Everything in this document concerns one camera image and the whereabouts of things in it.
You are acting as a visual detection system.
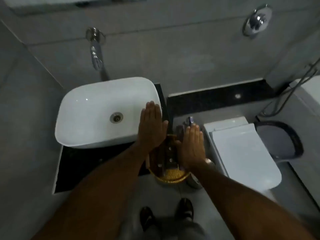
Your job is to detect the person's right hand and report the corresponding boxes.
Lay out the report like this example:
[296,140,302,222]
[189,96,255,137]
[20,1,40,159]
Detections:
[174,123,207,171]

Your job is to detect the person's left hand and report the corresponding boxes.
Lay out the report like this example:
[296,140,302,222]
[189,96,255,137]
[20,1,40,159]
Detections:
[137,100,169,151]

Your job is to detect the person's left forearm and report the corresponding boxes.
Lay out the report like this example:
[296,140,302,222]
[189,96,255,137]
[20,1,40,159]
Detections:
[31,143,155,240]

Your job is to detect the person's right forearm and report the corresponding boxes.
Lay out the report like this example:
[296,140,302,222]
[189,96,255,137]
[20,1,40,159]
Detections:
[189,160,316,240]

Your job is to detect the chrome sink drain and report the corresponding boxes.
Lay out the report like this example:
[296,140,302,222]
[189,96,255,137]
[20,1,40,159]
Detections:
[110,112,124,124]

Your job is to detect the yellow woven basket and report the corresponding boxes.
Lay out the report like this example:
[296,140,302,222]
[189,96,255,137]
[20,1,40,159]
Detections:
[146,133,192,184]

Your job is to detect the white toilet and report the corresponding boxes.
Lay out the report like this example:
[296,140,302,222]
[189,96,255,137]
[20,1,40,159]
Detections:
[203,116,283,192]

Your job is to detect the white ceramic sink basin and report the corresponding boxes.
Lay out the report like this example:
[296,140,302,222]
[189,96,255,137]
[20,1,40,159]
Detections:
[54,77,163,149]

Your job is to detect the white toilet lid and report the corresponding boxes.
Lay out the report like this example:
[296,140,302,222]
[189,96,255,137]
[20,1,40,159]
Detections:
[209,123,283,191]

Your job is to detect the person's right black shoe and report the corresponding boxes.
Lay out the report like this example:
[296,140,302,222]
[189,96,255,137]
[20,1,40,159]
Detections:
[175,197,194,222]

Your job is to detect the person's black shoe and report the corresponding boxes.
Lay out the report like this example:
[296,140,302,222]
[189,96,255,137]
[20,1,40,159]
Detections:
[175,197,194,222]
[139,206,157,232]

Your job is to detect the dark round waste bin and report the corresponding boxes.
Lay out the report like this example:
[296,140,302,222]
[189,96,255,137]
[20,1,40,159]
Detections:
[254,120,304,162]

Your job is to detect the person's left black shoe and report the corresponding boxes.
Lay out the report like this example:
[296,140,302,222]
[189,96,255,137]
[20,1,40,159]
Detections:
[139,206,157,232]

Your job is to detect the black stone sink counter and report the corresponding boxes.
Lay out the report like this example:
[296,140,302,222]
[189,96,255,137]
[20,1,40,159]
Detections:
[53,83,174,194]

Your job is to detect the person's grey trousers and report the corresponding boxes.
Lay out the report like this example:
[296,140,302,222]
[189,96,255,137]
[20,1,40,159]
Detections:
[144,217,209,240]

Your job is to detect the white appliance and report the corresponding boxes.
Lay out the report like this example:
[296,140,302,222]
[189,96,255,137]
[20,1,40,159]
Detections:
[289,75,320,111]

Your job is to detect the black stone wall ledge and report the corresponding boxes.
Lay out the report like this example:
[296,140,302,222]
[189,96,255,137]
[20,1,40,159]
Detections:
[166,78,276,118]

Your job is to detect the chrome wall faucet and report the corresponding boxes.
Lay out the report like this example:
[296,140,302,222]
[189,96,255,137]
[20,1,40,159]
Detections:
[85,27,110,82]

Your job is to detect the chrome spray hose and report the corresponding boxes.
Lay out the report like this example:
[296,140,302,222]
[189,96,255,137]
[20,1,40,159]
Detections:
[259,57,320,117]

